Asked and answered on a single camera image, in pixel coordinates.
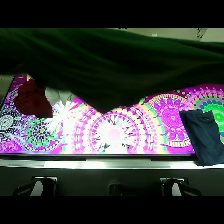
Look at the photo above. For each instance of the dark green T-shirt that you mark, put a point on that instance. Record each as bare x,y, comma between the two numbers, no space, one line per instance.
100,66

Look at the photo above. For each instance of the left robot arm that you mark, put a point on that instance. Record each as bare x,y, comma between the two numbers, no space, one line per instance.
25,190

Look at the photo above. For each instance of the grey garment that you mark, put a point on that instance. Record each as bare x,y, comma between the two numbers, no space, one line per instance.
54,94

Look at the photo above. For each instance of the red garment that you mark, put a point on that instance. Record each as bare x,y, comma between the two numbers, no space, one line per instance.
32,100

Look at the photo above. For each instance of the blue garment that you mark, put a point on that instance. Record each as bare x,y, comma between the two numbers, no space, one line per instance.
204,136

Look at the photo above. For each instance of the silver frame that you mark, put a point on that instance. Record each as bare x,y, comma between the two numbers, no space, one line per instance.
100,164

